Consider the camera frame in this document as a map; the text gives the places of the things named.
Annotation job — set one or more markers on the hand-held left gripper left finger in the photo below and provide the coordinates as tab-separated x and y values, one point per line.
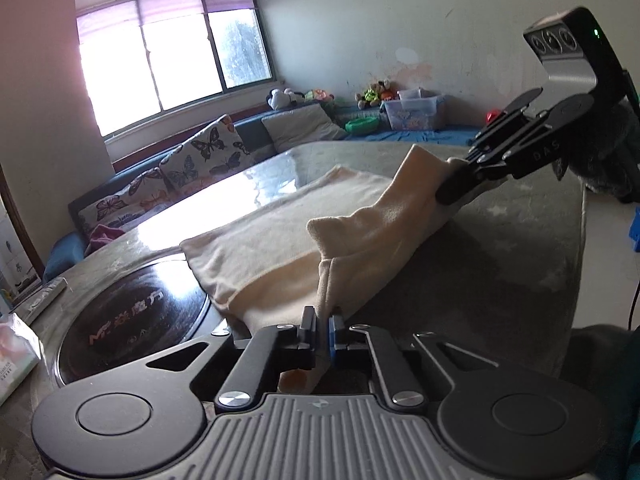
307	334

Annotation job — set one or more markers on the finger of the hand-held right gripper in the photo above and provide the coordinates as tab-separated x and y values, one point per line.
465	180
505	117

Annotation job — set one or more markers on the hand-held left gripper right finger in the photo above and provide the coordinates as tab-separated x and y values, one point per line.
334	338

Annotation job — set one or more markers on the cream fleece garment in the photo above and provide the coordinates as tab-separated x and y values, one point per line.
280	255

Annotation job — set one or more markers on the red plastic stool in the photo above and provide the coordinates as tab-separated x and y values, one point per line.
494	117

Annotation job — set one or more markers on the clear plastic storage box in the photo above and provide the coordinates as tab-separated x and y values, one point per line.
412	112

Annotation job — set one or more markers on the green plastic bowl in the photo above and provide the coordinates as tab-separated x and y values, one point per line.
362	126

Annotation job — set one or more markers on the brown plush toys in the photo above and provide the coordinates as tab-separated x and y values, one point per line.
375	94

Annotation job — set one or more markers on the round black induction cooktop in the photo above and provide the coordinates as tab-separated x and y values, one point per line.
140	320

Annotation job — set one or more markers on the orange and green toy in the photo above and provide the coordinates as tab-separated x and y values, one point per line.
317	95

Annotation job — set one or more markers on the grey pillow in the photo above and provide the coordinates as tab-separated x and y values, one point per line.
300	127

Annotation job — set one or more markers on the panda plush toy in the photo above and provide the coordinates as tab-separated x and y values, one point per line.
282	99

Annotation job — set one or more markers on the square butterfly print cushion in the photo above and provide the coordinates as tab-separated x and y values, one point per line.
210	155

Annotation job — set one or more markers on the wide butterfly print cushion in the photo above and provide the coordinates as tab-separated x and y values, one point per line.
125	200

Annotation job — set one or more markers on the pink cloth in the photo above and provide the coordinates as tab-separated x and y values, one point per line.
102	237

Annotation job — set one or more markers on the blue sofa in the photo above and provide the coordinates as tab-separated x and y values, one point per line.
60	255

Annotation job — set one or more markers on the white remote control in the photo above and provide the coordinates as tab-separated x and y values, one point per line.
45	300

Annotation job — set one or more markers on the soft tissue pack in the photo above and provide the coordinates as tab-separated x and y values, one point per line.
15	355

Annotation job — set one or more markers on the window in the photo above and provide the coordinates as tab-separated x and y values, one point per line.
165	55

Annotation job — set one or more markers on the brown wooden door frame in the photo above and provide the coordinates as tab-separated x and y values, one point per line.
24	230

